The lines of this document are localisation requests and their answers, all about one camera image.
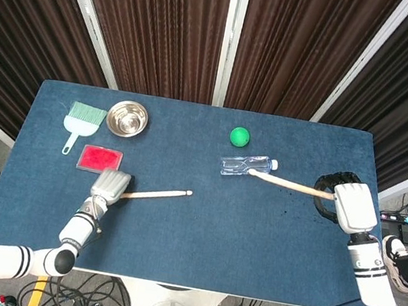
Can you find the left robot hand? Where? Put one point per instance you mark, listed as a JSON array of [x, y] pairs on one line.
[[111, 185]]

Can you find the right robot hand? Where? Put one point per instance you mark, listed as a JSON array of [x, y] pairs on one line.
[[356, 208]]

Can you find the wooden drumstick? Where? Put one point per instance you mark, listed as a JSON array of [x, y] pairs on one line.
[[292, 185], [158, 193]]

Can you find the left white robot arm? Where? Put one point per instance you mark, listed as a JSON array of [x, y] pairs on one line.
[[71, 233]]

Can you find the red pad in clear case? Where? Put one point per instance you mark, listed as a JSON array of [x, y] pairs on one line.
[[96, 157]]

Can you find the metal bowl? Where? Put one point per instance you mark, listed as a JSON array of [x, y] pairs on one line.
[[127, 119]]

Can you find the white brush green bristles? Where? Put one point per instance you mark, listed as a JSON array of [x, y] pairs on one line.
[[78, 123]]

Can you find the blue table cloth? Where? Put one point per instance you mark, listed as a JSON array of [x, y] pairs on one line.
[[193, 244]]

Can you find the clear plastic water bottle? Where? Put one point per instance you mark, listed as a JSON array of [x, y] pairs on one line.
[[239, 162]]

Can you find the yellow floor tape strip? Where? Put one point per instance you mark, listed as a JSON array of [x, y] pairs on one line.
[[37, 293]]

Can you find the green ball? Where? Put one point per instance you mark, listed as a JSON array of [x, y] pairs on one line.
[[239, 137]]

